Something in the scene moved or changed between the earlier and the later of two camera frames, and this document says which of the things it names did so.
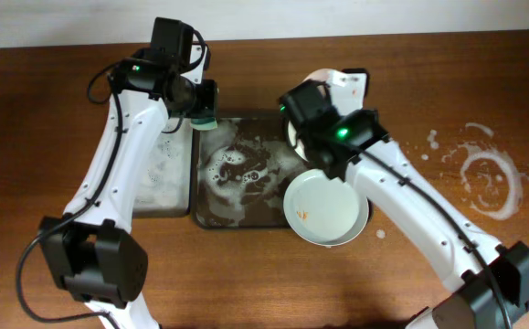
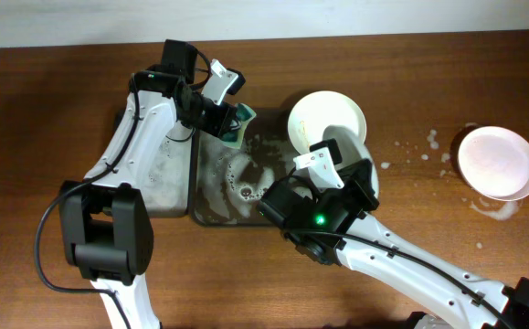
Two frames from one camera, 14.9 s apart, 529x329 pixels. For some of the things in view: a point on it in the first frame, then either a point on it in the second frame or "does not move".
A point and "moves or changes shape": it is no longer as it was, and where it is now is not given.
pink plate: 318,75 to 499,164
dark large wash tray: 239,174 does not move
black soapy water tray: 163,190 does not move
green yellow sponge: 203,123 moves or changes shape
